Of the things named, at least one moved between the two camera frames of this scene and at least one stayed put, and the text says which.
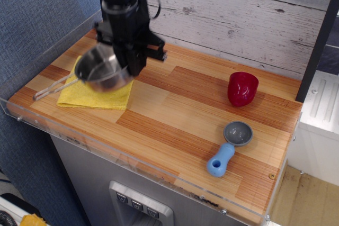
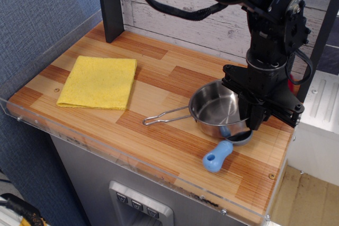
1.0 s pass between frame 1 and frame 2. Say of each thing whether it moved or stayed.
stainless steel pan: moved
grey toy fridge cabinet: stayed
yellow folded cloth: stayed
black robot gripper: moved
